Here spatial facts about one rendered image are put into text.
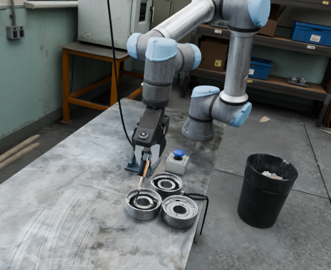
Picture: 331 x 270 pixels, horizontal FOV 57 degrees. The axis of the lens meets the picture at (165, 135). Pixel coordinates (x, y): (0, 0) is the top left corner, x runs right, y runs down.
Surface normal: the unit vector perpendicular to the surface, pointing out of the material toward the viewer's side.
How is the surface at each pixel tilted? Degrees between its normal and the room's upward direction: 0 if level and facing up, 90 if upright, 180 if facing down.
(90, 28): 90
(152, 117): 32
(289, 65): 90
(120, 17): 90
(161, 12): 90
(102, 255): 0
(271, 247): 0
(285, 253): 0
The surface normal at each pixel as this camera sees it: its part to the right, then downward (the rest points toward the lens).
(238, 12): -0.61, 0.47
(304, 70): -0.27, 0.38
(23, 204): 0.13, -0.89
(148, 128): -0.02, -0.55
